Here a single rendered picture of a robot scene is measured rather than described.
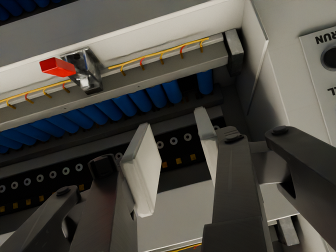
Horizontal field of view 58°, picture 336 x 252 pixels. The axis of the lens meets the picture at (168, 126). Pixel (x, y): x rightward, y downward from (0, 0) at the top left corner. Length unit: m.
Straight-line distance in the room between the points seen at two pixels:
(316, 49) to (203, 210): 0.16
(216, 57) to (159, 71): 0.06
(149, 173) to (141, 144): 0.02
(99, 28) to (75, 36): 0.02
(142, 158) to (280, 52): 0.16
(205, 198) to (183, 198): 0.02
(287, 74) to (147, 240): 0.18
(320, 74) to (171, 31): 0.13
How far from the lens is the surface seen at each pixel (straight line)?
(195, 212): 0.27
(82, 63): 0.31
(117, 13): 0.29
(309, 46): 0.28
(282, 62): 0.27
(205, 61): 0.31
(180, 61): 0.31
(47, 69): 0.23
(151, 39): 0.30
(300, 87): 0.27
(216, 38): 0.32
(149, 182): 0.16
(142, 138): 0.17
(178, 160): 0.42
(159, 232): 0.27
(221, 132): 0.16
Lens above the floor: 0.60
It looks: 2 degrees down
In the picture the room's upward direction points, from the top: 164 degrees clockwise
